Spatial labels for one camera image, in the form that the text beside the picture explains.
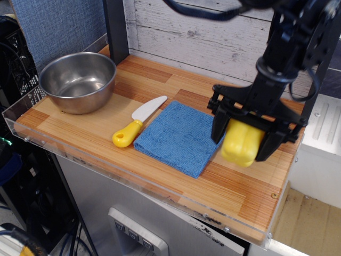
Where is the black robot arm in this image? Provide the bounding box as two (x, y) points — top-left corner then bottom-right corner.
(208, 1), (340, 167)

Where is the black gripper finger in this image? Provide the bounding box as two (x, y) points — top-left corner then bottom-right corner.
(255, 129), (286, 162)
(211, 106), (231, 144)

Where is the silver toy fridge cabinet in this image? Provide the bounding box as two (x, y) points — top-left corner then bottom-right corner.
(55, 156), (249, 255)

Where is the folded blue cloth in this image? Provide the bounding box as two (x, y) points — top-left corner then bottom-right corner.
(134, 101), (222, 179)

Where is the toy knife yellow handle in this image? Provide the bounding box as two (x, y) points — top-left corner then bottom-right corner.
(112, 95), (168, 148)

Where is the stainless steel bowl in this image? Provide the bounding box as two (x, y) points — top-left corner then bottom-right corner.
(39, 52), (117, 115)

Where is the dark vertical post right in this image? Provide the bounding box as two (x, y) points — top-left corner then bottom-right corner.
(302, 32), (340, 119)

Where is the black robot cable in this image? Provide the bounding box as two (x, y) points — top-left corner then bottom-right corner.
(164, 0), (320, 102)

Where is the dark vertical post left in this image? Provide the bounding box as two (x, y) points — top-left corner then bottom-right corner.
(102, 0), (129, 65)

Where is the yellow toy capsicum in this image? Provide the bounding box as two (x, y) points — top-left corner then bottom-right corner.
(221, 119), (265, 167)

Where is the black plastic crate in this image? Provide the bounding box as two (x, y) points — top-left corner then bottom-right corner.
(1, 15), (46, 110)

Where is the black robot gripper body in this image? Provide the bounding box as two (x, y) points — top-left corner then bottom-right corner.
(207, 74), (307, 143)

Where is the dark vertical post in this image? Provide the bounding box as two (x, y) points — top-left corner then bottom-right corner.
(302, 32), (340, 119)
(102, 0), (129, 65)

